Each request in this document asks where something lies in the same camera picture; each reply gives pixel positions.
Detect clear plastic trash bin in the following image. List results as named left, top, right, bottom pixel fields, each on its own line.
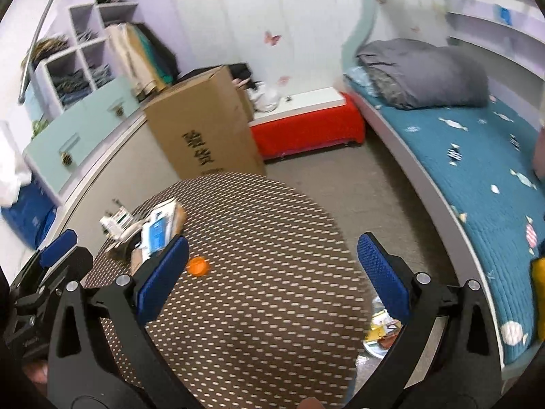
left=363, top=297, right=403, bottom=359

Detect blue storage bag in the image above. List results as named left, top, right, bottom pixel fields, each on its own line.
left=1, top=178, right=56, bottom=249

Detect yellow garment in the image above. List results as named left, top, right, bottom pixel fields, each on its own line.
left=531, top=258, right=545, bottom=343

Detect orange plastic cap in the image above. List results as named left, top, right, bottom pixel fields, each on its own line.
left=186, top=257, right=211, bottom=277

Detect mint green drawer cabinet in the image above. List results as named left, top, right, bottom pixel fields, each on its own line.
left=25, top=77, right=139, bottom=196

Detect brown polka dot tablecloth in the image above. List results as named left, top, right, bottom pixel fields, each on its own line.
left=82, top=171, right=376, bottom=409

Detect blue patterned bed sheet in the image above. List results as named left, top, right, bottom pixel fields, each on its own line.
left=345, top=78, right=544, bottom=365

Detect brown cardboard box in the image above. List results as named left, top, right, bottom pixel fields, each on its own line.
left=144, top=66, right=265, bottom=179

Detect white cube shelf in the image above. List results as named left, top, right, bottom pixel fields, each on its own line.
left=30, top=0, right=142, bottom=120

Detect red bed step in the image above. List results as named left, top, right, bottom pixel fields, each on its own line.
left=250, top=92, right=365, bottom=161

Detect hanging clothes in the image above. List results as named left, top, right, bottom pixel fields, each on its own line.
left=105, top=22, right=177, bottom=100

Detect grey folded quilt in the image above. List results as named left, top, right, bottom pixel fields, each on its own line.
left=356, top=38, right=489, bottom=110

